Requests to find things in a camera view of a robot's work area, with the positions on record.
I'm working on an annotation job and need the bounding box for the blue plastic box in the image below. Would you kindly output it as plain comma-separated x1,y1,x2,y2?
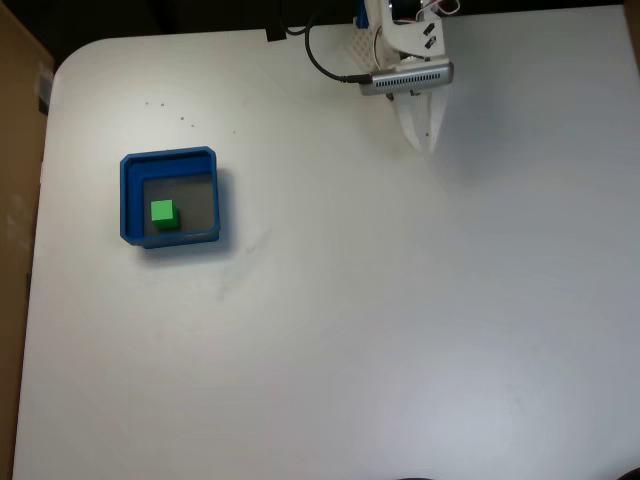
118,145,223,251

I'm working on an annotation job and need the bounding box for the black usb cable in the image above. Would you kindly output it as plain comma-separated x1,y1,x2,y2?
277,10,375,86

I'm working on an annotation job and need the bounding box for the green cube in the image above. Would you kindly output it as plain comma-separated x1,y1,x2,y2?
149,198,180,231

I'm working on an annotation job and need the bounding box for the brown cardboard panel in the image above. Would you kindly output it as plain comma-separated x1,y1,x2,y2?
0,0,56,480

